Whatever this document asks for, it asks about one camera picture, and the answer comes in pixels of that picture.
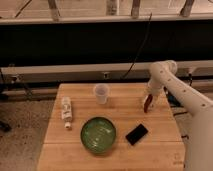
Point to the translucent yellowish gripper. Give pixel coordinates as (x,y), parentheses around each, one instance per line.
(145,97)

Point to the red chili pepper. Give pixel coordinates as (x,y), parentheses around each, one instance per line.
(147,103)

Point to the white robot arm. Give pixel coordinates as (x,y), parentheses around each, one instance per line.
(199,151)

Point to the black rectangular sponge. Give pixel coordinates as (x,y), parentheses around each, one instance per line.
(136,134)

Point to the clear plastic cup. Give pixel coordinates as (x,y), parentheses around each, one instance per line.
(101,92)

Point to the green bowl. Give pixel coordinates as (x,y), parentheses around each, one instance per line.
(98,135)

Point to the white tube with cap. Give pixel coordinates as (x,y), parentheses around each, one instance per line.
(66,112)

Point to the grey metal rail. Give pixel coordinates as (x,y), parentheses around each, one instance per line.
(93,72)

